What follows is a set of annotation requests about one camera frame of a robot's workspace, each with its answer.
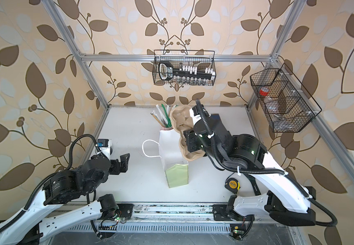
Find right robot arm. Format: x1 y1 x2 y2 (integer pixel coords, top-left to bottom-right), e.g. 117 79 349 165
184 99 338 227

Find yellow tape measure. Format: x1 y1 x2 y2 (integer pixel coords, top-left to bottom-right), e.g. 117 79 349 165
224 178 240 195

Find white wrapped straw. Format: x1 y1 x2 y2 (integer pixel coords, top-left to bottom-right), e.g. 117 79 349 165
156 104 167 127

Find wire basket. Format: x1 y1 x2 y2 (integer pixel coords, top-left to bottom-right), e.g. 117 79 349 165
152 49 217 86
250 64 322 133

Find back wire basket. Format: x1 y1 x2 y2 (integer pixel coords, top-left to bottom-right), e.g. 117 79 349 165
152 49 217 86

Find white green paper bag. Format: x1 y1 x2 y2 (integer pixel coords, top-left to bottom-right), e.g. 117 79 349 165
142 129 189 188

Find red item in basket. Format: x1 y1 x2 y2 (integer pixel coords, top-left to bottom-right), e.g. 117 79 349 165
259 87 270 97

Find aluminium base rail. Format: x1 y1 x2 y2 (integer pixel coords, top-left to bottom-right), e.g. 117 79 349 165
46 201 300 234

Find black wrench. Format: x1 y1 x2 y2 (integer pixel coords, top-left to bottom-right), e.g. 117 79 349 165
246 175 261 196

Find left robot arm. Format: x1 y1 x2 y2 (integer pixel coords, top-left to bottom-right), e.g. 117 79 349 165
0 134 130 245

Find pink straw holder cup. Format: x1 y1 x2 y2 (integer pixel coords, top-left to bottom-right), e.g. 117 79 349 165
161 127 173 131

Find black tool in basket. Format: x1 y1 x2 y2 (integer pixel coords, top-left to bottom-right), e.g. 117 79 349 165
157 61 216 81

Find right wire basket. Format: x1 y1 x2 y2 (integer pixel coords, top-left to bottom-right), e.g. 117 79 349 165
250 64 322 133

